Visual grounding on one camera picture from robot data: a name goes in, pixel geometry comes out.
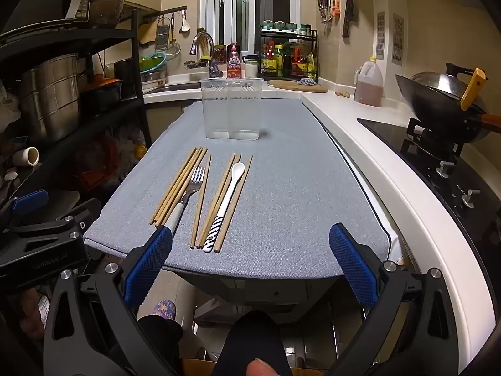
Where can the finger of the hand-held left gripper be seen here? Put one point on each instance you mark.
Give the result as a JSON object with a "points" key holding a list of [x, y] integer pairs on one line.
{"points": [[58, 231], [29, 200]]}

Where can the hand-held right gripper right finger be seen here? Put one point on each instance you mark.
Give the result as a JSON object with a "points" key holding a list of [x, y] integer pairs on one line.
{"points": [[352, 270]]}

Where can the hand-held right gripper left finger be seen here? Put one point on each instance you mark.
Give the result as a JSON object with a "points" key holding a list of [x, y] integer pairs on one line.
{"points": [[150, 266]]}

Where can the wooden chopstick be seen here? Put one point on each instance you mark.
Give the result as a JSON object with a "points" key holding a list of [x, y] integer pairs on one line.
{"points": [[184, 185], [215, 200], [229, 180], [200, 201], [175, 186], [179, 186], [233, 204], [171, 186]]}

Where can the clear plastic utensil container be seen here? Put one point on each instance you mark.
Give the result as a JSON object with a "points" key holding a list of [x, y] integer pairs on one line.
{"points": [[231, 109]]}

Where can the hanging kitchen utensils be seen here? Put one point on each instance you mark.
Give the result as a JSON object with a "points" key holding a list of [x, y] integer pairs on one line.
{"points": [[328, 6]]}

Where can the person's right hand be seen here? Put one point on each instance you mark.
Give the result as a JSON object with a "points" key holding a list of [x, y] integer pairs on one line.
{"points": [[261, 367]]}

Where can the white cup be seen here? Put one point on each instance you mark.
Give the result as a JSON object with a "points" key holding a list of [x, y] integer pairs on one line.
{"points": [[27, 156]]}

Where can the floral slipper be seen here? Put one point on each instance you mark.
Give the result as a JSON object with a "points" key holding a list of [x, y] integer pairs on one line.
{"points": [[164, 310]]}

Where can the plastic bags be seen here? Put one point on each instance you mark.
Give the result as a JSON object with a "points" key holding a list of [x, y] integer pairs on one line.
{"points": [[101, 160]]}

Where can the large steel pot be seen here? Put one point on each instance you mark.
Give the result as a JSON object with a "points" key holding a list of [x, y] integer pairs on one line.
{"points": [[51, 102]]}

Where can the grey table cloth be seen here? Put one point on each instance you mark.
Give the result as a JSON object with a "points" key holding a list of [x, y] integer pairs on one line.
{"points": [[293, 184]]}

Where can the small yellow item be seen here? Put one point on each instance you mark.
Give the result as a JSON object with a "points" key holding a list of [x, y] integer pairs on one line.
{"points": [[141, 151]]}

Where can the person's black trousers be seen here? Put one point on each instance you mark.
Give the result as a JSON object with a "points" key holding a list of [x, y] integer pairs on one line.
{"points": [[254, 340]]}

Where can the black pot with orange lid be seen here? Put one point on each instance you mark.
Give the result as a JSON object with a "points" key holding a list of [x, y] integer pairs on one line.
{"points": [[102, 94]]}

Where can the black gas stove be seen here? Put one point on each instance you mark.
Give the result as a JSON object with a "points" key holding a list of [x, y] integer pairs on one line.
{"points": [[391, 141]]}

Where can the black wok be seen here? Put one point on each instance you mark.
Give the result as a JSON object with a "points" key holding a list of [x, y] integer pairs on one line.
{"points": [[446, 123]]}

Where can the steel basin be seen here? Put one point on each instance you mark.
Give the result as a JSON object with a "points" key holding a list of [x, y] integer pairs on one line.
{"points": [[154, 76]]}

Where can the garlic cloves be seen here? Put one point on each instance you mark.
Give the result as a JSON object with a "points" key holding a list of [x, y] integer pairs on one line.
{"points": [[343, 94]]}

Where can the steel kitchen sink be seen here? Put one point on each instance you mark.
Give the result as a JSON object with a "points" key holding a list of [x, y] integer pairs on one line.
{"points": [[176, 87]]}

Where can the teal bowl in colander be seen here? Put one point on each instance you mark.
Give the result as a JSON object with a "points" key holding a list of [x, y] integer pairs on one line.
{"points": [[150, 62]]}

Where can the cooking oil jug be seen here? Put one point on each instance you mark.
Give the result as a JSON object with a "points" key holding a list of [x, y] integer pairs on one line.
{"points": [[368, 86]]}

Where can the black metal shelf rack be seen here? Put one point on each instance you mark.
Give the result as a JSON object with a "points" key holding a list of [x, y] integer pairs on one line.
{"points": [[135, 47]]}

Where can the blue and white rag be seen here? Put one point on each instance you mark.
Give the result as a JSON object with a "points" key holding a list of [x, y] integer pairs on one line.
{"points": [[306, 82]]}

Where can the round wooden cutting board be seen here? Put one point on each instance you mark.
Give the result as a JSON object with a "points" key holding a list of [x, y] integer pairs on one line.
{"points": [[285, 86]]}

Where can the hanging wooden board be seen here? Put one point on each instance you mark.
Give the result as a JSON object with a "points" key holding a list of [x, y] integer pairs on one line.
{"points": [[146, 33]]}

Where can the steel wok lid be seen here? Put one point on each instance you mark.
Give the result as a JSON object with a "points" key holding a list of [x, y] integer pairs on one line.
{"points": [[434, 83]]}

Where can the brown bowl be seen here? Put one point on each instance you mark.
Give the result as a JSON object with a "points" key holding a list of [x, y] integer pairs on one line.
{"points": [[106, 11]]}

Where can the hanging strainer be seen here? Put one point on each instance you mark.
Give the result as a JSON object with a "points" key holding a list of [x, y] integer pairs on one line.
{"points": [[173, 49]]}

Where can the metal grater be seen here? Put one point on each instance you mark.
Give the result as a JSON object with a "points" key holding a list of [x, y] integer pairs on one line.
{"points": [[161, 35]]}

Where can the pink dish soap bottle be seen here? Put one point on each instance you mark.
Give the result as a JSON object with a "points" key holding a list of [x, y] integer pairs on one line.
{"points": [[233, 62]]}

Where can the white jar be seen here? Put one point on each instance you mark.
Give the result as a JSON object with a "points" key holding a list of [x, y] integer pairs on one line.
{"points": [[251, 69]]}

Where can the row of sauce bottles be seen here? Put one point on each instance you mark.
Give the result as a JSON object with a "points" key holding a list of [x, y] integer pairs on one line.
{"points": [[278, 58]]}

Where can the white ladle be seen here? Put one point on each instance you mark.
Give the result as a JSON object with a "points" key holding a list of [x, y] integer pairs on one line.
{"points": [[184, 25]]}

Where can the chrome kitchen faucet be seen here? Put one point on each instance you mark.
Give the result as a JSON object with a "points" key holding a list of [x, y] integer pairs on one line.
{"points": [[203, 36]]}

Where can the row of green-lidded spice jars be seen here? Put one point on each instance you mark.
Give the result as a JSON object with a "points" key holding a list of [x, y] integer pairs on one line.
{"points": [[285, 26]]}

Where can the hanging cleaver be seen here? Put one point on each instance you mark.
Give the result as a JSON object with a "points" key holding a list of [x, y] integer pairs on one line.
{"points": [[348, 15]]}

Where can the window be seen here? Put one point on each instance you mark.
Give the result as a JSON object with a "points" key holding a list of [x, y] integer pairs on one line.
{"points": [[246, 8]]}

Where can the wide wall vent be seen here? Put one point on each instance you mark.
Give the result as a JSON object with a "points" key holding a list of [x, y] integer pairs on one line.
{"points": [[398, 39]]}

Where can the narrow wall vent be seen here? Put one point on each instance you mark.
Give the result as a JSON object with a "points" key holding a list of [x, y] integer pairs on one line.
{"points": [[381, 35]]}

